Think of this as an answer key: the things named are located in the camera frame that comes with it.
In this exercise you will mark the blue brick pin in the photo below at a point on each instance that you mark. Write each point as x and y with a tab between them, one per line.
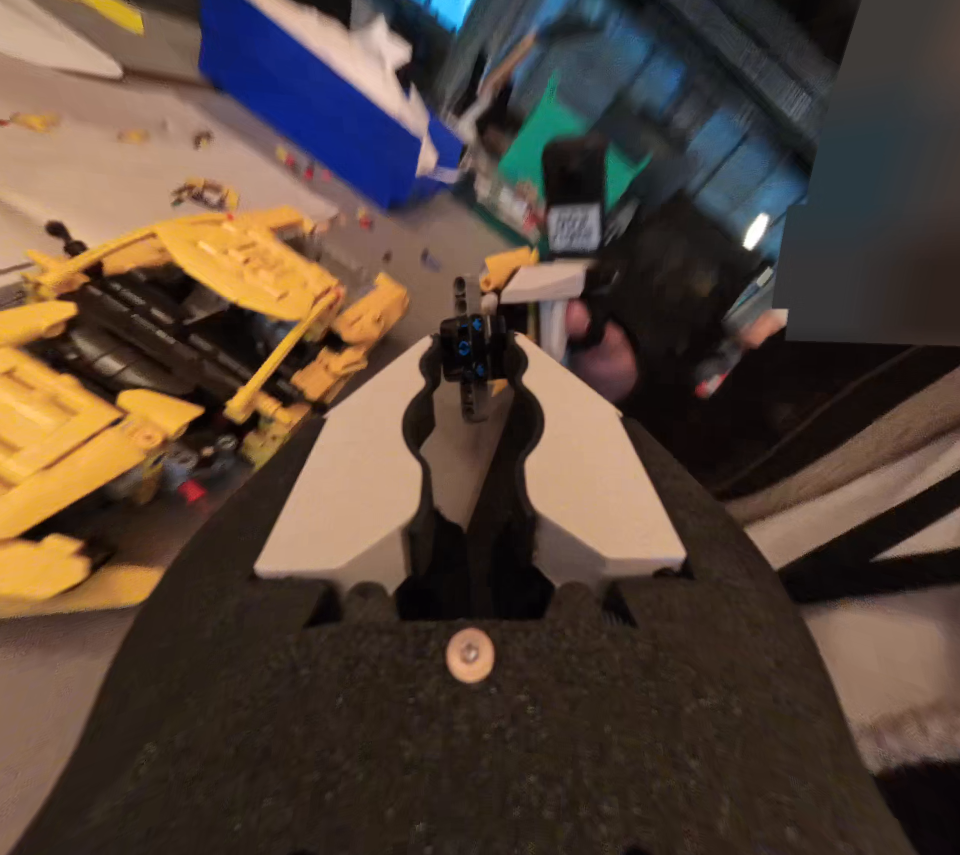
431	259

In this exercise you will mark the yellow panel with axle pin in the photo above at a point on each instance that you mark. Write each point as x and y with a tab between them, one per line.
506	262

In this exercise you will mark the yellow toy brick car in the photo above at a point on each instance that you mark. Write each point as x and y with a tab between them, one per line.
225	262

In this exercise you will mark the blue plastic bin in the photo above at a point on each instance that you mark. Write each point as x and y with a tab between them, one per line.
300	97

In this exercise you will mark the white articulated stand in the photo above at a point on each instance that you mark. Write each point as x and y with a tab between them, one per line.
45	37

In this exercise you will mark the scattered small brick pins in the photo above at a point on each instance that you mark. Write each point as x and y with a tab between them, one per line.
307	169

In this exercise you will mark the open instruction booklet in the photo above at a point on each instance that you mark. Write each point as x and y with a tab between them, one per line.
112	165

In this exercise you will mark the brown fleece-lined jacket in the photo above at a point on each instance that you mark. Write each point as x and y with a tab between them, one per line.
787	405

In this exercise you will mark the pile of white paper bags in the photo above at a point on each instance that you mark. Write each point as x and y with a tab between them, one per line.
352	52

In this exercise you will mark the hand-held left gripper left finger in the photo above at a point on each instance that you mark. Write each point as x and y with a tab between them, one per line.
352	495

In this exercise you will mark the person's right hand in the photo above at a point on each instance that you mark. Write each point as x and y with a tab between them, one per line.
607	367

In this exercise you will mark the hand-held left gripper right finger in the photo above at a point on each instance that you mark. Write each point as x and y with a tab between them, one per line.
592	495

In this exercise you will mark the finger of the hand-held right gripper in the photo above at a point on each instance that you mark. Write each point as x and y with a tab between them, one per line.
547	281

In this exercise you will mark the teal plastic bin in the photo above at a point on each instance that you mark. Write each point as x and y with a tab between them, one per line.
540	127

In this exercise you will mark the white striped shirt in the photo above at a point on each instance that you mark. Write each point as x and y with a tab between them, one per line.
862	645

